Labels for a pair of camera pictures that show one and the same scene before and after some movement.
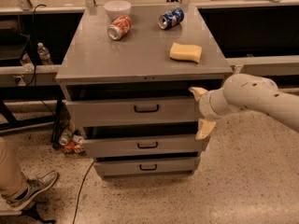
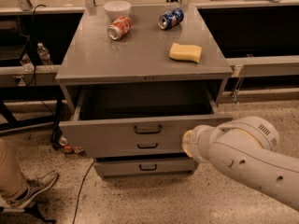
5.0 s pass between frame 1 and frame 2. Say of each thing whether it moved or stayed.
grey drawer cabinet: stayed
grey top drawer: moved
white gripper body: moved
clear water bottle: stayed
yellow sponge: stayed
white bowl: stayed
